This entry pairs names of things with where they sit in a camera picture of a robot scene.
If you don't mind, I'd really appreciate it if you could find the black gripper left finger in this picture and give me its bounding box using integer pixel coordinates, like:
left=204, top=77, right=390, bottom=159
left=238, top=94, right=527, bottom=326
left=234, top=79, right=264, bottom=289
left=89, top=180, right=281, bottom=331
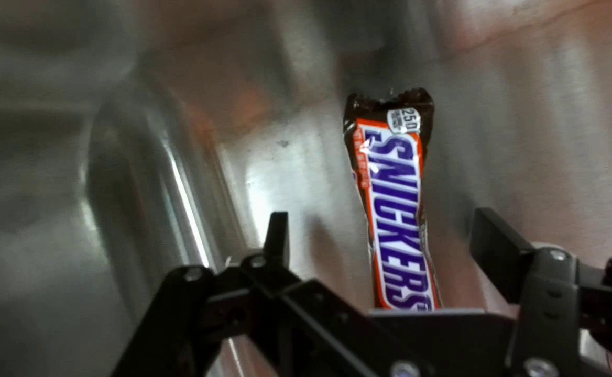
left=112, top=212, right=433, bottom=377

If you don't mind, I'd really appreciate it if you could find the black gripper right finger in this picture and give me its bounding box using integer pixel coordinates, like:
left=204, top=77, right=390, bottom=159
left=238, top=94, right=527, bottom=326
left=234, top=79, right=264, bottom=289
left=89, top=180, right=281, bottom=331
left=469, top=208, right=612, bottom=377

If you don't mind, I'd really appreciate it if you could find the Snickers candy bar packet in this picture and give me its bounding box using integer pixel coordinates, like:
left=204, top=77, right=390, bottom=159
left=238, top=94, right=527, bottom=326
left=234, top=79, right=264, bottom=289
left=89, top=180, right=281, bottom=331
left=344, top=87, right=439, bottom=312

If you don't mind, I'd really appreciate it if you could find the stainless steel sink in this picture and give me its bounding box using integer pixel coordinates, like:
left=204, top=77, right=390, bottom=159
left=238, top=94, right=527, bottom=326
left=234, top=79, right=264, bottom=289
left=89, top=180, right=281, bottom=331
left=0, top=0, right=612, bottom=377

